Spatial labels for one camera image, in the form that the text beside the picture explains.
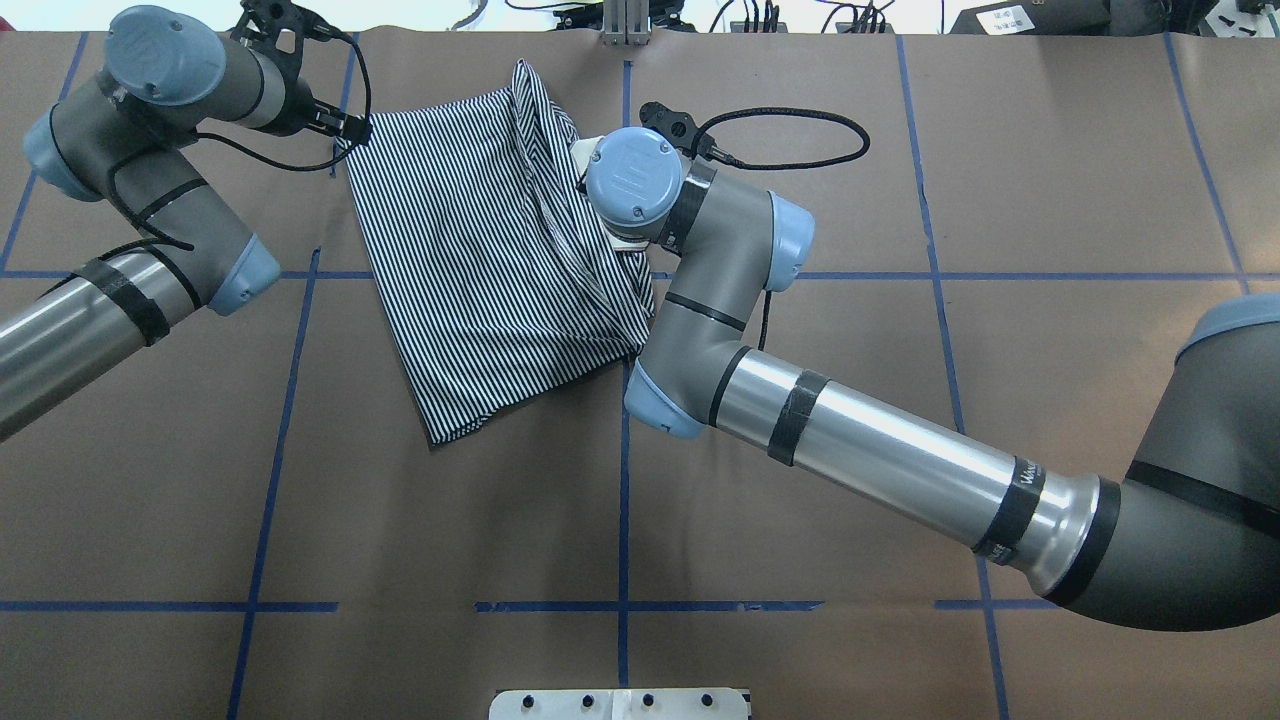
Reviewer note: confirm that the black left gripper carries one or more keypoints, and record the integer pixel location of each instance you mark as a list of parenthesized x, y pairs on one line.
[(297, 108)]

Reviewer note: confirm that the navy white striped polo shirt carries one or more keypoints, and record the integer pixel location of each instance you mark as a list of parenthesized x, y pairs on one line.
[(497, 278)]

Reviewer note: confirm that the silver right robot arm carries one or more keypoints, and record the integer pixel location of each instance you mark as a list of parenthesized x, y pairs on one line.
[(1185, 542)]

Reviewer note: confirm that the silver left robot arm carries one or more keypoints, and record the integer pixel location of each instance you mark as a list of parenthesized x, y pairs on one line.
[(120, 138)]

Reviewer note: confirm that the black box with label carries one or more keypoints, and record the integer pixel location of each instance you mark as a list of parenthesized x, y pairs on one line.
[(1002, 18)]

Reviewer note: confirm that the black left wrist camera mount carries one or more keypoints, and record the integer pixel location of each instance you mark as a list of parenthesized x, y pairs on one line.
[(281, 28)]

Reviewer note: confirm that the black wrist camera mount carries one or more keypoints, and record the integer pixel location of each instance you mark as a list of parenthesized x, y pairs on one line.
[(281, 28), (676, 127)]

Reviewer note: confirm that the aluminium frame post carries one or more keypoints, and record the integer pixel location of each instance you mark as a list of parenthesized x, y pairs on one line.
[(626, 23)]

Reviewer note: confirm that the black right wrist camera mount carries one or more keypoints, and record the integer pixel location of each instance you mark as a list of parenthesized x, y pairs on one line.
[(676, 127)]

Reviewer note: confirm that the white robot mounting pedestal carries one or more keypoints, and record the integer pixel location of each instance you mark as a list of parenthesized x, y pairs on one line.
[(622, 703)]

